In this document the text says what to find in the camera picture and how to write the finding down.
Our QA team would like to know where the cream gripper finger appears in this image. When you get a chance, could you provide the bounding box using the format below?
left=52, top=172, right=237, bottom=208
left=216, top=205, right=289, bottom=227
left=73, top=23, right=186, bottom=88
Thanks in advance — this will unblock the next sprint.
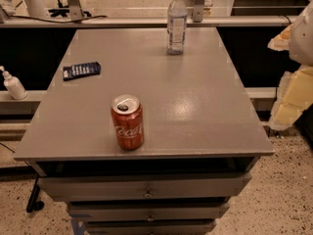
left=267, top=24, right=292, bottom=51
left=268, top=66, right=313, bottom=130

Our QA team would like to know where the clear blue plastic water bottle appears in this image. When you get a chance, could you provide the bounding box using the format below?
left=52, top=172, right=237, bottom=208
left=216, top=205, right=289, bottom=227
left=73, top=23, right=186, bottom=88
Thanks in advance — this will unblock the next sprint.
left=167, top=0, right=188, bottom=55

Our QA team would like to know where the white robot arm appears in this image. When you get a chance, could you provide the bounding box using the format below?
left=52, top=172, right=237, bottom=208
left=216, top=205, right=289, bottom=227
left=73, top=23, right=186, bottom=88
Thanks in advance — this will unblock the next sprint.
left=268, top=1, right=313, bottom=130

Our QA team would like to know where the red coke can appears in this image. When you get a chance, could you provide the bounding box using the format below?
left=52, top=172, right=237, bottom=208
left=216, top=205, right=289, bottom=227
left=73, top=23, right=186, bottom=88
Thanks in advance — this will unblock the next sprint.
left=111, top=94, right=144, bottom=150

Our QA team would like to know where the white pump dispenser bottle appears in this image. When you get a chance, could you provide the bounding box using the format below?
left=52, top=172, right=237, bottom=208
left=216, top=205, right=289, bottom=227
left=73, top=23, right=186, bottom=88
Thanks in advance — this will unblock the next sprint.
left=0, top=66, right=27, bottom=100

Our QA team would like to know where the grey drawer cabinet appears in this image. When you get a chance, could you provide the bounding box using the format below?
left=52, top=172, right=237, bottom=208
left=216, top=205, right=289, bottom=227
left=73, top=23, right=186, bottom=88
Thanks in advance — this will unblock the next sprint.
left=13, top=27, right=275, bottom=235

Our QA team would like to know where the top grey drawer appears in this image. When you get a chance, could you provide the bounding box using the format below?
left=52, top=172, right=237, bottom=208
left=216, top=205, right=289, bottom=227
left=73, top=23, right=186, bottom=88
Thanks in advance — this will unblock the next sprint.
left=38, top=172, right=251, bottom=202

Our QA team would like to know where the grey drawer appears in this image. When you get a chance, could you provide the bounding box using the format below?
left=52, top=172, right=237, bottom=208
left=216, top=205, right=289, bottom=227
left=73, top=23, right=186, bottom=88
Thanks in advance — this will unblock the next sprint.
left=86, top=220, right=216, bottom=235
left=67, top=203, right=229, bottom=221
left=38, top=172, right=251, bottom=202

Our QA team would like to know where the dark blue snack packet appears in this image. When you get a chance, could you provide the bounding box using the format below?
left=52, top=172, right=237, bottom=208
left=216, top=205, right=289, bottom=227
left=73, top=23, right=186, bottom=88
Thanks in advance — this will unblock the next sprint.
left=63, top=62, right=101, bottom=81

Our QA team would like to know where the bottom grey drawer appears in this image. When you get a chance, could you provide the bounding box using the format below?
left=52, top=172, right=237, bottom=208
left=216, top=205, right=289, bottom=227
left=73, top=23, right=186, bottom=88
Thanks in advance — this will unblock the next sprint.
left=86, top=220, right=216, bottom=235

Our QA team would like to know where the middle grey drawer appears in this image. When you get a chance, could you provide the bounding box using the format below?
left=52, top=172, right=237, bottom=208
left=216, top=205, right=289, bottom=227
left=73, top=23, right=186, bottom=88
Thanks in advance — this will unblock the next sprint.
left=67, top=203, right=229, bottom=221

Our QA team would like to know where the grey metal rail frame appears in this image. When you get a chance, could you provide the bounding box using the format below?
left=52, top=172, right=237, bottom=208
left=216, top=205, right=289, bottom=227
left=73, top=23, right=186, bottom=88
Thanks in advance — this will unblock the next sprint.
left=0, top=0, right=313, bottom=29

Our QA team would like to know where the black cable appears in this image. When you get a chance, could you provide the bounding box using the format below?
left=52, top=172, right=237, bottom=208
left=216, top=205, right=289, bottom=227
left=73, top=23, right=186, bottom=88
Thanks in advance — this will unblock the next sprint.
left=11, top=14, right=109, bottom=24

